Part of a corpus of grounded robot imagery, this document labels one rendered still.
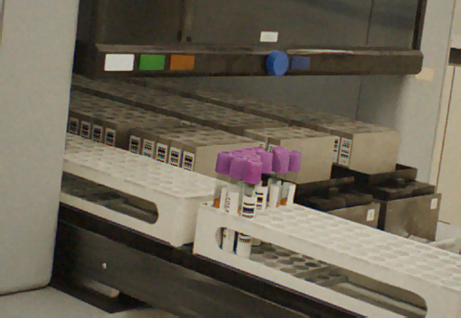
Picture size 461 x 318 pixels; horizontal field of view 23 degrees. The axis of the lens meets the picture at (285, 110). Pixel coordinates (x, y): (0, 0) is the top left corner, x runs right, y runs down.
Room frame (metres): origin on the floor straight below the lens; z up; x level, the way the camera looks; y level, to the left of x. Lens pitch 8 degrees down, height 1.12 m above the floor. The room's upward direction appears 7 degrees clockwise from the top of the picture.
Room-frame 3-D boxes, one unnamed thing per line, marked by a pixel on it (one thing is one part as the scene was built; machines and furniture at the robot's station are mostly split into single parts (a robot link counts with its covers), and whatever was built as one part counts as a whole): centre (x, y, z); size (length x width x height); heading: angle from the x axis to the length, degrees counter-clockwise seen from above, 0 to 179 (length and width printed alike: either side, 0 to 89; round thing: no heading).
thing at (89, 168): (1.19, 0.17, 0.83); 0.30 x 0.10 x 0.06; 51
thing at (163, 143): (1.33, 0.10, 0.85); 0.12 x 0.02 x 0.06; 141
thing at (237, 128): (1.48, 0.04, 0.85); 0.12 x 0.02 x 0.06; 141
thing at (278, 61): (1.32, 0.02, 0.98); 0.03 x 0.01 x 0.03; 141
